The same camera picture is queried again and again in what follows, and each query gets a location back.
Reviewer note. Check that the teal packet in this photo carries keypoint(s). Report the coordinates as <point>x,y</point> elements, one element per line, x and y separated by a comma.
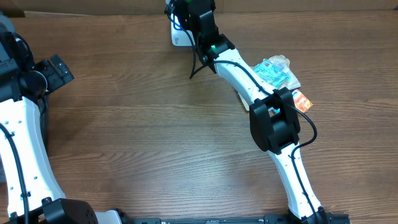
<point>271,73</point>

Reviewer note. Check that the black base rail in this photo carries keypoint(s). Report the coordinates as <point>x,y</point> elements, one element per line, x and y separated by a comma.
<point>266,219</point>

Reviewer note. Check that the beige paper pouch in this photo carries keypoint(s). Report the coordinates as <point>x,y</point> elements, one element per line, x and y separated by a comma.
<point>284,63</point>

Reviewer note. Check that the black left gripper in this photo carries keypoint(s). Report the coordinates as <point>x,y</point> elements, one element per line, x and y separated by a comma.
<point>58,73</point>

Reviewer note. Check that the grey plastic basket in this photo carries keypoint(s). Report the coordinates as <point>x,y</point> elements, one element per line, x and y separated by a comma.
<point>7,26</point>

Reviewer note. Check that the white barcode scanner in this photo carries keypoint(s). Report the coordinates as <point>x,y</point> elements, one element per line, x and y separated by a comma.
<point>178,36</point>

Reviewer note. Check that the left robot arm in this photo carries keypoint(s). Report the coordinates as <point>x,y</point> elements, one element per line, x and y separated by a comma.
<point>34,195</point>

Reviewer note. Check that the teal tissue pack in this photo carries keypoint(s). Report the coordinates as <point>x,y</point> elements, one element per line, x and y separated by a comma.
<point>273,111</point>

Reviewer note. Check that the orange tissue pack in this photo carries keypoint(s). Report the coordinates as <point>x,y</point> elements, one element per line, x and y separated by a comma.
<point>302,103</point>

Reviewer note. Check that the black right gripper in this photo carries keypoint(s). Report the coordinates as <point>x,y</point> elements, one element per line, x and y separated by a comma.
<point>186,27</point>

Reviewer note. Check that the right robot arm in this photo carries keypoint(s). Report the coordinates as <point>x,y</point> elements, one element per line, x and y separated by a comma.
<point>274,119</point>

